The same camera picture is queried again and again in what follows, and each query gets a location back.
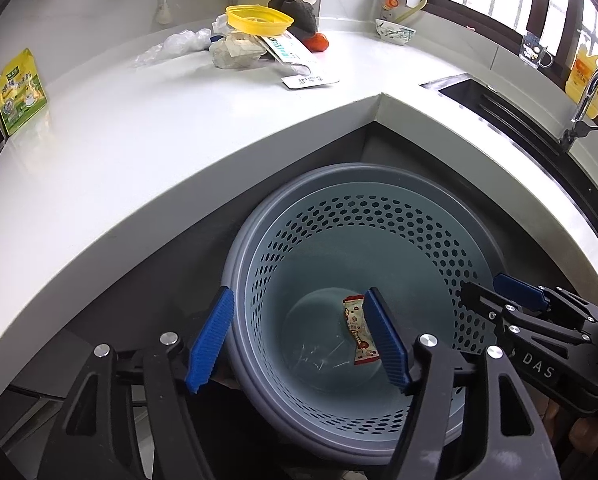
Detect black kitchen sink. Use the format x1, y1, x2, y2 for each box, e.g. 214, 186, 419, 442
419, 72, 598, 256

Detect chrome faucet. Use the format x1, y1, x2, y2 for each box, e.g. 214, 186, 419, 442
559, 62, 598, 151

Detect yellow green pouch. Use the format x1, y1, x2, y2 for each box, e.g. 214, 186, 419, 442
0, 48, 48, 137

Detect printed glass mug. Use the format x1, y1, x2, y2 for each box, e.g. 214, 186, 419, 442
519, 31, 554, 68

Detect grey perforated trash basket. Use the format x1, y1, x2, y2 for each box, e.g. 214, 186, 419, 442
222, 162, 510, 458

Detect yellow oil bottle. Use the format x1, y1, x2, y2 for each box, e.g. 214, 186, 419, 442
565, 44, 598, 120

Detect red white snack wrapper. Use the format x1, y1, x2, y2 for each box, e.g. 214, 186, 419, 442
341, 295, 381, 365

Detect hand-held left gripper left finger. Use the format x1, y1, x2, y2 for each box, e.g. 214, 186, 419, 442
36, 286, 236, 480

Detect white packaging card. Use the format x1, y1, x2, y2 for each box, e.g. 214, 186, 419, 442
259, 30, 341, 91

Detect yellow plastic lid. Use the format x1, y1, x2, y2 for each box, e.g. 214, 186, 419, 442
225, 4, 295, 37

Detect clear plastic bag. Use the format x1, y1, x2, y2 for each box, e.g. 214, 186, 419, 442
134, 28, 213, 68

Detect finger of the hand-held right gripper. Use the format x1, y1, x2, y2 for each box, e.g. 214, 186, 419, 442
493, 273, 597, 328
460, 281, 587, 346

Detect patterned ceramic bowl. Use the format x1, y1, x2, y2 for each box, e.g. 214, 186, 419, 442
375, 18, 417, 47

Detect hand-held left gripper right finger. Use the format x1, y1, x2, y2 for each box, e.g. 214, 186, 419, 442
363, 287, 562, 480

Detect dark cloth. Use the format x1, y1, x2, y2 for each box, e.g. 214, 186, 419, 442
268, 0, 320, 43

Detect beige paper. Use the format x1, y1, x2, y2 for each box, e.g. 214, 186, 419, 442
209, 31, 271, 71

